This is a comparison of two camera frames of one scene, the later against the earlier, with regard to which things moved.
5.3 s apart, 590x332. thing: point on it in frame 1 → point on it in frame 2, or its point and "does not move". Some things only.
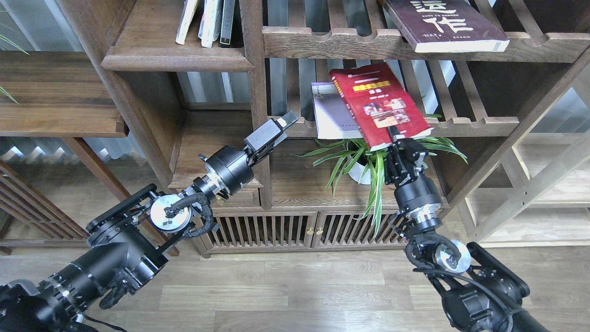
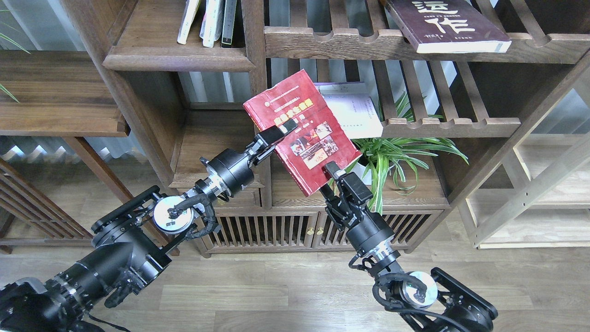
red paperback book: [376, 98] → [320, 138]
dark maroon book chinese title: [447, 26] does not move
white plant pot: [356, 171] does not move
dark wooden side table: [60, 94] does not move
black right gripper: [403, 168] → [366, 229]
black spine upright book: [228, 9] does not move
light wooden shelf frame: [538, 197] does not move
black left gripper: [231, 168] does not move
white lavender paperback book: [332, 121] → [350, 103]
